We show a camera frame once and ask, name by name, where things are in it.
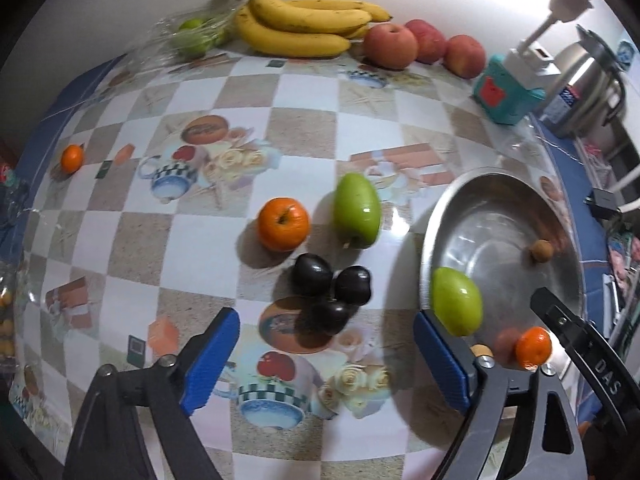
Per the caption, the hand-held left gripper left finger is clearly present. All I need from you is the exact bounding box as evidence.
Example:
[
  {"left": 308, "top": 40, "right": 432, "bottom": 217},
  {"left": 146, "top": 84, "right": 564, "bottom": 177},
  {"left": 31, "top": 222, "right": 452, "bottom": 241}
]
[{"left": 62, "top": 307, "right": 241, "bottom": 480}]

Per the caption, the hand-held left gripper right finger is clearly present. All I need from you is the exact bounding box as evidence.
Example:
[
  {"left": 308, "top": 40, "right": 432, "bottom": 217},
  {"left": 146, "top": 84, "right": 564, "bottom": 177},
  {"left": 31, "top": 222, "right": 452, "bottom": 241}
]
[{"left": 413, "top": 310, "right": 586, "bottom": 480}]

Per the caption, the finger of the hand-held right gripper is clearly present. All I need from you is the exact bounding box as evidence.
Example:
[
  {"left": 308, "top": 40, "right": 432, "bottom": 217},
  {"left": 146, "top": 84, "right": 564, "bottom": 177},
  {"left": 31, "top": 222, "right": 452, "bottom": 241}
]
[{"left": 530, "top": 287, "right": 589, "bottom": 347}]

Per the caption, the round metal basin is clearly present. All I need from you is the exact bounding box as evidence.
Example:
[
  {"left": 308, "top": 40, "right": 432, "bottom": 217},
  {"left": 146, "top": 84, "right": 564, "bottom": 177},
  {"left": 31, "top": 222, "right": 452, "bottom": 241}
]
[{"left": 419, "top": 167, "right": 586, "bottom": 386}]

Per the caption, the dark purple plum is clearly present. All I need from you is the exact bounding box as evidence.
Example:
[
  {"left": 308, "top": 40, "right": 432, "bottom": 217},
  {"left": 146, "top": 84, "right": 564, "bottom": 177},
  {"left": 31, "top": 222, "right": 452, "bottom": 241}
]
[
  {"left": 333, "top": 265, "right": 372, "bottom": 306},
  {"left": 291, "top": 253, "right": 334, "bottom": 297},
  {"left": 311, "top": 299, "right": 353, "bottom": 335}
]

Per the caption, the small orange mandarin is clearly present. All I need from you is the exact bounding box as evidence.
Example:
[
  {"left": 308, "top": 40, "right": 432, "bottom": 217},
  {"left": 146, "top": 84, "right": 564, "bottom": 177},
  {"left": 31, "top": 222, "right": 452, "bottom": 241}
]
[{"left": 60, "top": 144, "right": 85, "bottom": 174}]

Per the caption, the floral printed cloth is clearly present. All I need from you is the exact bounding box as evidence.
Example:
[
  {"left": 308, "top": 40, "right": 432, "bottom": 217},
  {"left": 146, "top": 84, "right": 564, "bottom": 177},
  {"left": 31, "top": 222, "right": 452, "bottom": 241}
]
[{"left": 605, "top": 230, "right": 640, "bottom": 281}]

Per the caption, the black power adapter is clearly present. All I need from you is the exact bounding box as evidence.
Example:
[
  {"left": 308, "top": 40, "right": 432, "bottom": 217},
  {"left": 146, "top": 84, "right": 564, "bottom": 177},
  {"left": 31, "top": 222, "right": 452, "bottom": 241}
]
[{"left": 585, "top": 187, "right": 621, "bottom": 221}]

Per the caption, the white chair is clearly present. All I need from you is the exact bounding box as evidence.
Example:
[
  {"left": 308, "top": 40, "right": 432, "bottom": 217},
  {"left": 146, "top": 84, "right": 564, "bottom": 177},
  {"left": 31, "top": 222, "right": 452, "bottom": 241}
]
[{"left": 612, "top": 157, "right": 640, "bottom": 213}]

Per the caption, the pink printed packet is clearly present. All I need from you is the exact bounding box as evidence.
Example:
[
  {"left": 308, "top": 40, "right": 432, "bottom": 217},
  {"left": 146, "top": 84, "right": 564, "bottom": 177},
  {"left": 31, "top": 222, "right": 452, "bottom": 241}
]
[{"left": 582, "top": 141, "right": 616, "bottom": 171}]

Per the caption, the clear plastic container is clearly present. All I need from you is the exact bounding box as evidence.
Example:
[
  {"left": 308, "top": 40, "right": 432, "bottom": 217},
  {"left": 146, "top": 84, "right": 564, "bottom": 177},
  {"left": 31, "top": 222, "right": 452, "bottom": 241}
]
[{"left": 0, "top": 255, "right": 36, "bottom": 411}]

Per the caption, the teal plastic box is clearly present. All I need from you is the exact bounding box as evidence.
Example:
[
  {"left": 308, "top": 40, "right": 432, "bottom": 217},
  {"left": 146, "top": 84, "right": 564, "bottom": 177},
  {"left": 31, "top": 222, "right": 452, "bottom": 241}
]
[{"left": 473, "top": 55, "right": 546, "bottom": 126}]

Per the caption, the stainless steel kettle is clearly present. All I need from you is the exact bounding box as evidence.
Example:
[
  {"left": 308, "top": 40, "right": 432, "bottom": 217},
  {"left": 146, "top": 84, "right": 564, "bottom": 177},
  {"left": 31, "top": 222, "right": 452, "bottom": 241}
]
[{"left": 542, "top": 25, "right": 628, "bottom": 138}]

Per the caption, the clear glass mug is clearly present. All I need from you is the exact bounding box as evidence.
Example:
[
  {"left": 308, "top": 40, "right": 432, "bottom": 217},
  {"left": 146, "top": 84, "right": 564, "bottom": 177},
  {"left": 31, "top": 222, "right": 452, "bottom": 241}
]
[{"left": 0, "top": 160, "right": 28, "bottom": 221}]

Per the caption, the red apple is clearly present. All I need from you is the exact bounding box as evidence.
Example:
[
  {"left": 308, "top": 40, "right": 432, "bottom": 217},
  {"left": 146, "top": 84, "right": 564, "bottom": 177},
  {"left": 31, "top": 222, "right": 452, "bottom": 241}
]
[
  {"left": 362, "top": 22, "right": 419, "bottom": 71},
  {"left": 404, "top": 19, "right": 447, "bottom": 65},
  {"left": 444, "top": 34, "right": 487, "bottom": 80}
]

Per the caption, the checkered printed tablecloth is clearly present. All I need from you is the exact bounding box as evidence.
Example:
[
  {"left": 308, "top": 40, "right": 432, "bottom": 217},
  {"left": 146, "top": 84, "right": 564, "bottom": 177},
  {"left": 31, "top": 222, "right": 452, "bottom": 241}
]
[{"left": 10, "top": 47, "right": 640, "bottom": 480}]

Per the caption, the clear plastic bag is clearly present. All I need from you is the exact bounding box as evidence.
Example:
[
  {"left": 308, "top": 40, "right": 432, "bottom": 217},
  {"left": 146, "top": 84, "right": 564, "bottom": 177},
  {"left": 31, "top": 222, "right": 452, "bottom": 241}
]
[{"left": 122, "top": 0, "right": 246, "bottom": 68}]

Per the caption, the bunch of yellow bananas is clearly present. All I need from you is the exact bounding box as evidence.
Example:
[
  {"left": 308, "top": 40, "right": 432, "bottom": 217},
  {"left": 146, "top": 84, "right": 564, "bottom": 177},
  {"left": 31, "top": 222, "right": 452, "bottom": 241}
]
[{"left": 235, "top": 0, "right": 393, "bottom": 58}]

